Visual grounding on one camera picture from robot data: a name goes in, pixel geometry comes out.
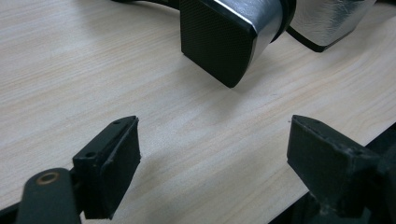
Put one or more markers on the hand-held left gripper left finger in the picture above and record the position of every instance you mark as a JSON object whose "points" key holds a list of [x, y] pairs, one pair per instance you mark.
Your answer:
{"points": [[107, 168]]}

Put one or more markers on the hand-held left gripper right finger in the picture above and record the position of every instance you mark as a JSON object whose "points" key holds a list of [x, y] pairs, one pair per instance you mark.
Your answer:
{"points": [[323, 161]]}

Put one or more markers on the black and silver headphones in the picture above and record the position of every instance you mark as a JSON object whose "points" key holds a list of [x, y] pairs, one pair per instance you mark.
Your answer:
{"points": [[218, 37]]}

